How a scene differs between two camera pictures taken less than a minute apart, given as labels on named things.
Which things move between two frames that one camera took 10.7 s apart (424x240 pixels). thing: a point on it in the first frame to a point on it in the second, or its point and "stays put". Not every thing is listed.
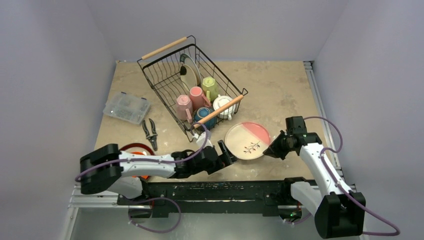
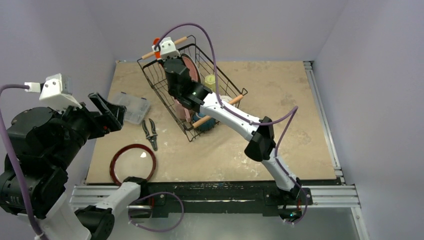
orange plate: (136, 153) to (155, 42)
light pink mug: (184, 108) stays put
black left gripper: (230, 158) to (113, 114)
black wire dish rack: (201, 95) stays put
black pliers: (152, 138) stays put
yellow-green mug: (210, 86) stays put
